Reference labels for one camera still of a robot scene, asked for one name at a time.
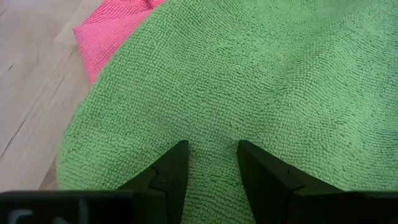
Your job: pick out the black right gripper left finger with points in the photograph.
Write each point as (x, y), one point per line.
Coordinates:
(140, 205)

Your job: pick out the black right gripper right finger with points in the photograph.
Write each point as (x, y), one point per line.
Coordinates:
(280, 202)

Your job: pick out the green microfiber towel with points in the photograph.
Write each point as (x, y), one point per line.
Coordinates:
(217, 77)

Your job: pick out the pink microfiber towel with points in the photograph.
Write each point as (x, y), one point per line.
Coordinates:
(105, 34)

